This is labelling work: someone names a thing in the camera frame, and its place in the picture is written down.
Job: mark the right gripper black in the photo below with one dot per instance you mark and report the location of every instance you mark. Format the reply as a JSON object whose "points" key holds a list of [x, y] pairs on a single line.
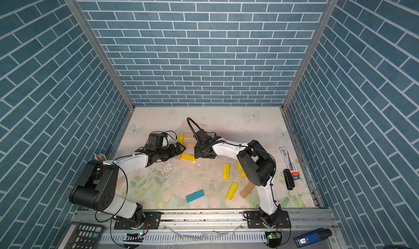
{"points": [[197, 152]]}

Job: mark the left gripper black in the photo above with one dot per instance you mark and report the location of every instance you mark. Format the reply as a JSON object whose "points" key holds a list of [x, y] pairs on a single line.
{"points": [[174, 153]]}

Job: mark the tan wooden block diagonal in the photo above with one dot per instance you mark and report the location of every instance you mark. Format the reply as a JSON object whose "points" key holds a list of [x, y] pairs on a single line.
{"points": [[189, 145]]}

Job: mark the yellow block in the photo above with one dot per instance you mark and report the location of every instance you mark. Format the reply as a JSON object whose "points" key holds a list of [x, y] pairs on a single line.
{"points": [[232, 191], [181, 138], [188, 157]]}

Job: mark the yellow block vertical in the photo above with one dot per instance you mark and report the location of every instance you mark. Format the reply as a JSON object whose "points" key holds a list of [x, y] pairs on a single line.
{"points": [[226, 171], [239, 167]]}

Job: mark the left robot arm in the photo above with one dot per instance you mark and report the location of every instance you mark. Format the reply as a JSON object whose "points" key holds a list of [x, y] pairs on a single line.
{"points": [[96, 186]]}

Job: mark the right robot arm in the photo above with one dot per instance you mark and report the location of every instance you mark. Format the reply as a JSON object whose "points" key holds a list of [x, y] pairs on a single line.
{"points": [[258, 165]]}

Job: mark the teal block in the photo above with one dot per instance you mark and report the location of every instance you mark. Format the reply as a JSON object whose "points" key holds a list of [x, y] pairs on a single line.
{"points": [[194, 196]]}

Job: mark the pen holder cup with pens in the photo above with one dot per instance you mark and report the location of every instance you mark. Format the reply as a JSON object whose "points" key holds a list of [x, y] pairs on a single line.
{"points": [[100, 157]]}

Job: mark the black remote device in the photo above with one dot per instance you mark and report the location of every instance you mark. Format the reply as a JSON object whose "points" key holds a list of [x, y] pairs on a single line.
{"points": [[289, 181]]}

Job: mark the toothpaste tube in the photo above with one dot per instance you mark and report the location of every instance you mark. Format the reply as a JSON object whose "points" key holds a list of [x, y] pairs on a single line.
{"points": [[290, 163]]}

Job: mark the black calculator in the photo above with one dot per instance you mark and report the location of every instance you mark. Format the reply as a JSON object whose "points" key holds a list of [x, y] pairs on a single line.
{"points": [[80, 236]]}

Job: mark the blue handheld device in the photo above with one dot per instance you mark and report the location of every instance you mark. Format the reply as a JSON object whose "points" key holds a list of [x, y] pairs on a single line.
{"points": [[312, 237]]}

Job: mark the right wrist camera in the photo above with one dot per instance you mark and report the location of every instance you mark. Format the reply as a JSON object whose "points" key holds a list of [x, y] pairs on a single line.
{"points": [[201, 134]]}

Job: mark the white cable duct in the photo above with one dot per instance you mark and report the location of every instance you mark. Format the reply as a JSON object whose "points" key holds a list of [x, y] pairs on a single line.
{"points": [[166, 238]]}

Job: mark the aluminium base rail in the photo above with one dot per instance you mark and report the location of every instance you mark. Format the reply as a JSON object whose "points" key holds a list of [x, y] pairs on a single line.
{"points": [[235, 219]]}

